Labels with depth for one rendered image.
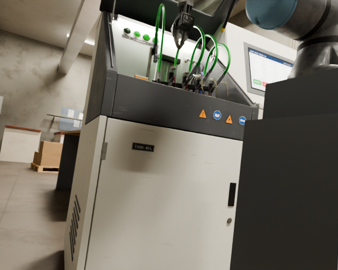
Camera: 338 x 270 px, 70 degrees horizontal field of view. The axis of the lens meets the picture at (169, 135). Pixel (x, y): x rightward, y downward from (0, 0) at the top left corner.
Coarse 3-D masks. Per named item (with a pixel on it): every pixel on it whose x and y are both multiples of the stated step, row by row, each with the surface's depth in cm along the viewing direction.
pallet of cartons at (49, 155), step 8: (40, 144) 525; (48, 144) 507; (56, 144) 517; (40, 152) 513; (48, 152) 508; (56, 152) 517; (40, 160) 502; (48, 160) 507; (56, 160) 518; (40, 168) 496; (48, 168) 564; (56, 168) 554
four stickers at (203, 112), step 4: (200, 108) 99; (200, 112) 99; (204, 112) 100; (216, 112) 103; (220, 112) 103; (200, 116) 99; (204, 116) 100; (216, 116) 103; (220, 116) 103; (228, 116) 105; (232, 116) 106; (240, 116) 108; (220, 120) 103; (228, 120) 105; (232, 120) 106; (240, 120) 108; (244, 120) 109; (240, 124) 108; (244, 124) 109
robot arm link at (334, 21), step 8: (328, 0) 54; (336, 0) 55; (328, 8) 54; (336, 8) 54; (328, 16) 54; (336, 16) 55; (320, 24) 55; (328, 24) 55; (336, 24) 55; (312, 32) 56; (320, 32) 56; (328, 32) 56; (336, 32) 55; (296, 40) 61; (304, 40) 59
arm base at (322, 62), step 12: (324, 36) 56; (336, 36) 55; (300, 48) 60; (312, 48) 57; (324, 48) 55; (336, 48) 55; (300, 60) 58; (312, 60) 56; (324, 60) 54; (336, 60) 54; (300, 72) 57; (312, 72) 55
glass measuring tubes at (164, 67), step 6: (162, 54) 148; (162, 60) 148; (168, 60) 149; (174, 60) 151; (180, 60) 153; (156, 66) 149; (162, 66) 151; (168, 66) 152; (156, 72) 149; (162, 72) 150; (168, 72) 151; (162, 78) 150
